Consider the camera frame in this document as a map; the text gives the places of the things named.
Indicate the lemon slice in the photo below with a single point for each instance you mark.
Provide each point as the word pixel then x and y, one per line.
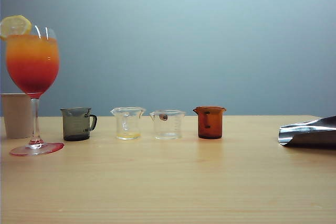
pixel 17 26

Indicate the clear cup with yellow residue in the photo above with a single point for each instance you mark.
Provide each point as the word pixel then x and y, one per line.
pixel 128 136

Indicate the grey glass measuring cup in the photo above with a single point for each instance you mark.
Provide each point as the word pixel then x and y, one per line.
pixel 76 127

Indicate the beige paper cup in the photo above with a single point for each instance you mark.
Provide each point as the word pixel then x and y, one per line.
pixel 15 116

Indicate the amber glass beaker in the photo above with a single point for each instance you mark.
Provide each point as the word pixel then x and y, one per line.
pixel 212 127

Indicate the wine glass with orange drink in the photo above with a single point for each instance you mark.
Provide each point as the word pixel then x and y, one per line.
pixel 31 61

